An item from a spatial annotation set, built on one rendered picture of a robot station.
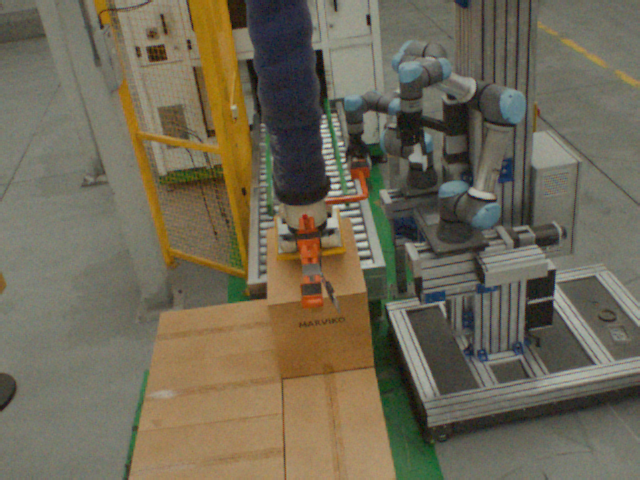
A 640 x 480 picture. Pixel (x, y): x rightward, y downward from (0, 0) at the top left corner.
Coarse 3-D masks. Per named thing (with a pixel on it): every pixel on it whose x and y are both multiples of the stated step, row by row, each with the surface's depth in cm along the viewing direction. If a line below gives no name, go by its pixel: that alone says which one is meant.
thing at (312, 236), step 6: (312, 228) 277; (300, 234) 277; (306, 234) 276; (312, 234) 276; (318, 234) 275; (300, 240) 272; (306, 240) 271; (312, 240) 271; (318, 240) 271; (300, 246) 272; (318, 246) 272; (300, 252) 273
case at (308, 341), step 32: (320, 256) 309; (352, 256) 306; (288, 288) 292; (352, 288) 287; (288, 320) 288; (320, 320) 290; (352, 320) 291; (288, 352) 297; (320, 352) 298; (352, 352) 300
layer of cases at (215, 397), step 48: (192, 336) 337; (240, 336) 333; (192, 384) 309; (240, 384) 305; (288, 384) 302; (336, 384) 298; (144, 432) 288; (192, 432) 285; (240, 432) 282; (288, 432) 279; (336, 432) 276; (384, 432) 273
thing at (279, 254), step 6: (276, 222) 312; (282, 222) 307; (276, 228) 308; (276, 234) 304; (276, 240) 300; (282, 240) 298; (288, 240) 295; (294, 240) 297; (276, 246) 296; (276, 252) 292; (282, 252) 290; (288, 252) 290; (294, 252) 290; (276, 258) 289; (282, 258) 289; (288, 258) 289; (294, 258) 289
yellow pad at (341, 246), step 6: (336, 210) 315; (330, 216) 306; (336, 216) 310; (324, 234) 298; (330, 234) 294; (336, 234) 297; (342, 234) 298; (342, 240) 294; (336, 246) 290; (342, 246) 290; (324, 252) 288; (330, 252) 289; (336, 252) 289; (342, 252) 289
